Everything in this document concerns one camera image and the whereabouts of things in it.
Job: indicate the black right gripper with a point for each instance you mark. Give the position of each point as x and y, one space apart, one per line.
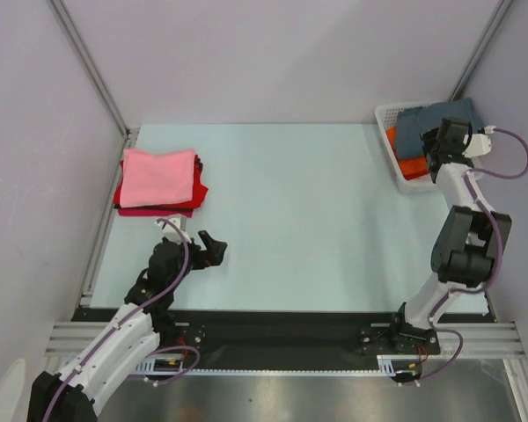
432 149

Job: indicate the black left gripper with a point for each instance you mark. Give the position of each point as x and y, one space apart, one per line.
215 249

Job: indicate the grey blue t shirt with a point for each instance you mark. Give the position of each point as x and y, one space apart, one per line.
412 123

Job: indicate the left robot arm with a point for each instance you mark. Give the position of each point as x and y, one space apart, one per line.
140 328

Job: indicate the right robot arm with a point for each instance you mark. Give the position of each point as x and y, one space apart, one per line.
467 254

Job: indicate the orange t shirt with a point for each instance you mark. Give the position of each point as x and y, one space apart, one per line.
410 168

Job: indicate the white plastic basket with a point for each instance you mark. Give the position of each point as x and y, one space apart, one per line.
386 116

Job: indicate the red folded t shirt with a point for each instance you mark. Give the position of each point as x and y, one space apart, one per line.
199 192

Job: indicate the pink folded t shirt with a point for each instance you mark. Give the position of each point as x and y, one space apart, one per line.
150 179

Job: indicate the magenta folded t shirt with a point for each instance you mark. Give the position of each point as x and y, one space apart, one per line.
159 212

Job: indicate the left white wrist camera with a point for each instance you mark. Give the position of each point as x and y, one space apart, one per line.
174 228

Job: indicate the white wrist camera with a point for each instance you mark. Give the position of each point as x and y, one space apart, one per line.
174 228
478 143

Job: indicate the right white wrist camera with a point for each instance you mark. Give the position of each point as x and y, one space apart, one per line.
478 143

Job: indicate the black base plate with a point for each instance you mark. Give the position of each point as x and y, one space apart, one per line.
260 340

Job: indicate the right aluminium frame post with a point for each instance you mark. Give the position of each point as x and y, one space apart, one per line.
488 36

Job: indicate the aluminium frame post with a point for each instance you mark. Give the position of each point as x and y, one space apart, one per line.
76 41
488 36

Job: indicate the white slotted cable duct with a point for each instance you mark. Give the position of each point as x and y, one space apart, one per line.
384 367

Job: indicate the left aluminium frame post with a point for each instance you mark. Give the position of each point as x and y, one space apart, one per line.
76 41

